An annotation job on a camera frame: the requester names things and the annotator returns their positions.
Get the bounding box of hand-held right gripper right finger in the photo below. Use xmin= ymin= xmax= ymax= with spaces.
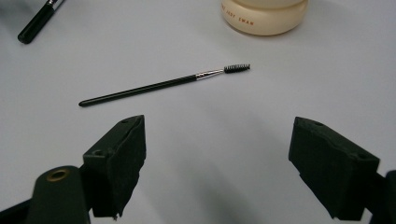
xmin=288 ymin=116 xmax=381 ymax=221

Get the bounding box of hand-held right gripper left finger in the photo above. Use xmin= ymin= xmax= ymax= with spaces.
xmin=82 ymin=114 xmax=148 ymax=220

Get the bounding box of black makeup brush handle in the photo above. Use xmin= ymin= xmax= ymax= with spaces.
xmin=17 ymin=0 xmax=66 ymax=45

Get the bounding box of black spoolie eyelash brush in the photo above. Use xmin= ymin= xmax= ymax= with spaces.
xmin=78 ymin=63 xmax=251 ymax=108

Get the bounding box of cream round jar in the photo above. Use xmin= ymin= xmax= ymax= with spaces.
xmin=220 ymin=0 xmax=309 ymax=36

